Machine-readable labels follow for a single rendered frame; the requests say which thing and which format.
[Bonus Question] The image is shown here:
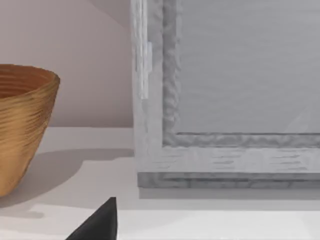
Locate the brown woven basket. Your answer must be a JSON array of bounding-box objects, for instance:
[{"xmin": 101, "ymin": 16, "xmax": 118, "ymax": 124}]
[{"xmin": 0, "ymin": 63, "xmax": 61, "ymax": 198}]

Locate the grey wooden cabinet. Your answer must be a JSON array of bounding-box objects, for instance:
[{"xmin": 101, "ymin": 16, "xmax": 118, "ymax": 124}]
[{"xmin": 129, "ymin": 0, "xmax": 320, "ymax": 190}]

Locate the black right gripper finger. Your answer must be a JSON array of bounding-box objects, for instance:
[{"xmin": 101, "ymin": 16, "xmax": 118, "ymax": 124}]
[{"xmin": 65, "ymin": 196, "xmax": 118, "ymax": 240}]

